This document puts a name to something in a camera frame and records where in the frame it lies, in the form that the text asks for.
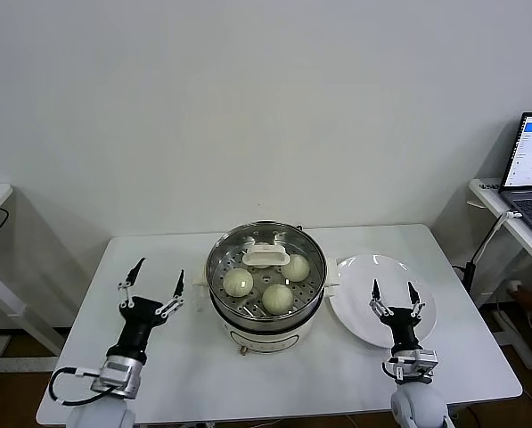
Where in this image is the white steamed baozi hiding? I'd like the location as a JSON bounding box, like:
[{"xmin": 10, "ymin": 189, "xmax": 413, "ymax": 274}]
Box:
[
  {"xmin": 281, "ymin": 254, "xmax": 311, "ymax": 283},
  {"xmin": 222, "ymin": 268, "xmax": 254, "ymax": 298},
  {"xmin": 261, "ymin": 284, "xmax": 294, "ymax": 316}
]

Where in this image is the white round plate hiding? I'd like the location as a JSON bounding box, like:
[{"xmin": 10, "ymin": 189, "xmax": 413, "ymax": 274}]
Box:
[{"xmin": 326, "ymin": 253, "xmax": 438, "ymax": 349}]

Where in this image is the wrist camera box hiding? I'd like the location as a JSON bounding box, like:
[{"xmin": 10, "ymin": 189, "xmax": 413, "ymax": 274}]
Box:
[
  {"xmin": 96, "ymin": 356, "xmax": 137, "ymax": 390},
  {"xmin": 410, "ymin": 350, "xmax": 439, "ymax": 380}
]

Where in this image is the glass lid with white handle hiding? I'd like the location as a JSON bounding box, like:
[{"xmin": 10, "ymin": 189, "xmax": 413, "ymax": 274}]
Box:
[{"xmin": 206, "ymin": 221, "xmax": 328, "ymax": 318}]

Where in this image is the white side table with laptop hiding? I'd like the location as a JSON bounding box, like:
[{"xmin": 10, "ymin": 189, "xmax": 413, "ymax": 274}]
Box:
[{"xmin": 465, "ymin": 177, "xmax": 532, "ymax": 370}]

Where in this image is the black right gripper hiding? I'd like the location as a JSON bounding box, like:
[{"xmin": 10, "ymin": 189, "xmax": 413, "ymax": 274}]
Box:
[{"xmin": 368, "ymin": 278, "xmax": 427, "ymax": 354}]

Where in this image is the perforated steel steamer basket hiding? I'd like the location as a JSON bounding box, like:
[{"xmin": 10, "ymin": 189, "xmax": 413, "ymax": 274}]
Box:
[{"xmin": 204, "ymin": 221, "xmax": 328, "ymax": 323}]

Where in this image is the grey open laptop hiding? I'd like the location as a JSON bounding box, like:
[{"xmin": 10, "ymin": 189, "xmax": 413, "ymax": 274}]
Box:
[{"xmin": 498, "ymin": 111, "xmax": 532, "ymax": 249}]

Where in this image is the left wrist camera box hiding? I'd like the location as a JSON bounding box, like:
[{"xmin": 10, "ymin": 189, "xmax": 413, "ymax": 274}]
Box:
[{"xmin": 96, "ymin": 356, "xmax": 137, "ymax": 390}]

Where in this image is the black cable plug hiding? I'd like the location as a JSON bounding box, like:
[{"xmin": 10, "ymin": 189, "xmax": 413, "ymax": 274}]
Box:
[{"xmin": 452, "ymin": 260, "xmax": 477, "ymax": 309}]

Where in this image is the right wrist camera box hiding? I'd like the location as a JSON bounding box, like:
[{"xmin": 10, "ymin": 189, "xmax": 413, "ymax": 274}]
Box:
[{"xmin": 410, "ymin": 350, "xmax": 439, "ymax": 380}]

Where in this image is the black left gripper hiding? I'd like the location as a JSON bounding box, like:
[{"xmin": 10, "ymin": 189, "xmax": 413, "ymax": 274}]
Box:
[{"xmin": 113, "ymin": 256, "xmax": 187, "ymax": 356}]

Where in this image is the white laptop cable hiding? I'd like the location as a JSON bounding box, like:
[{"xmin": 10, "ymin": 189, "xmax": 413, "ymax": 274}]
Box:
[{"xmin": 472, "ymin": 209, "xmax": 523, "ymax": 264}]

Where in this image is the white electric cooker base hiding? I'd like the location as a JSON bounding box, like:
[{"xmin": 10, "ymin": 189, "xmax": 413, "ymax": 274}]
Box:
[{"xmin": 192, "ymin": 256, "xmax": 340, "ymax": 358}]

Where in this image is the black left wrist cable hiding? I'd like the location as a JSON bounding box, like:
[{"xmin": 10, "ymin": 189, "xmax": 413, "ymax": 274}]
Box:
[{"xmin": 49, "ymin": 366, "xmax": 118, "ymax": 407}]

